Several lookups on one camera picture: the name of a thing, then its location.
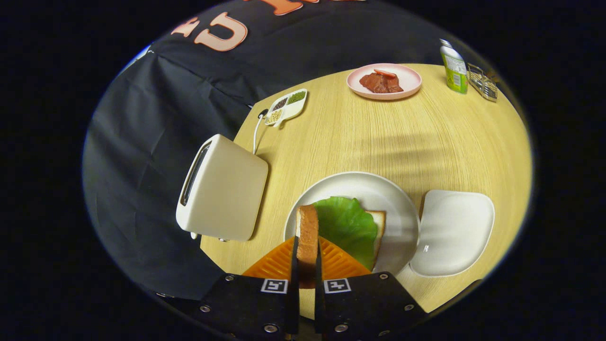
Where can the brown meat pieces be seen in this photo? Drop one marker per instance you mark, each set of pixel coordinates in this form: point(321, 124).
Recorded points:
point(378, 84)

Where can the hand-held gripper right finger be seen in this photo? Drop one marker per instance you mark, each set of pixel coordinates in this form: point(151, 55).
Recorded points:
point(318, 284)

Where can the rounded square white plate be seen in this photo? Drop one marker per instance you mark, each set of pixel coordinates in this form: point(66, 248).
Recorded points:
point(454, 232)

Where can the white divided seasoning dish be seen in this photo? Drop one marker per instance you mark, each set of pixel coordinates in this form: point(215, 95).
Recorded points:
point(293, 110)

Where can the green label metal bottle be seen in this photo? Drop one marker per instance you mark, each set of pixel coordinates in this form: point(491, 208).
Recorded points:
point(455, 71)

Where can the green lettuce leaf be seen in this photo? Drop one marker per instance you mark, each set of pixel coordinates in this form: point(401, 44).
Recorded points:
point(345, 227)

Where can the round white plate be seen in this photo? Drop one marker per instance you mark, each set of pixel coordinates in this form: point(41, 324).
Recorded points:
point(360, 187)

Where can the red food slice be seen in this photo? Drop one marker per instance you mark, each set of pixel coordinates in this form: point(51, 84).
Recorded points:
point(384, 73)

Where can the white toaster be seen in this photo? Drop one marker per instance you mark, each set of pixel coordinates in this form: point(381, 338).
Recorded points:
point(227, 194)

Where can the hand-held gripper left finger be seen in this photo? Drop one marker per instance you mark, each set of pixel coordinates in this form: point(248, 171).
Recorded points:
point(294, 270)

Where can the toasted bread slice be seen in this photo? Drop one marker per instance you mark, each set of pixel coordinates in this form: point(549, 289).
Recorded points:
point(307, 237)

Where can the pink plate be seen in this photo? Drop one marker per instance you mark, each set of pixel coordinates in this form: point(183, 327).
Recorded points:
point(409, 85)

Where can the bread slice sandwich base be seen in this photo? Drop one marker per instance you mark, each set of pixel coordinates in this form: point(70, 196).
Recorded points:
point(379, 227)

